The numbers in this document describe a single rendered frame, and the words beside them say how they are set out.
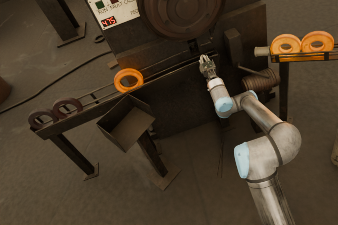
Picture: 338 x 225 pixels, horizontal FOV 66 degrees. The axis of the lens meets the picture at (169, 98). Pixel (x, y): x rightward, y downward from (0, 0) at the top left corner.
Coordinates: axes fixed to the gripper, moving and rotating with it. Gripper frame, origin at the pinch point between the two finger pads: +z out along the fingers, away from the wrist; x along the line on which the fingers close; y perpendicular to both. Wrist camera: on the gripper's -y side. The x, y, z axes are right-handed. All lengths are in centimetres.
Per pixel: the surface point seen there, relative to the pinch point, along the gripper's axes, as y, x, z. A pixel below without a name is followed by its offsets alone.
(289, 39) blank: 5.6, -46.1, -12.8
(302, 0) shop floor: -113, -144, 106
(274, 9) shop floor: -114, -113, 109
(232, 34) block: 3.4, -20.8, 5.9
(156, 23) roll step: 29.1, 19.3, 9.9
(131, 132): -7, 54, -28
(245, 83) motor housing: -19.3, -20.6, -16.6
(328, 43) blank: 7, -61, -24
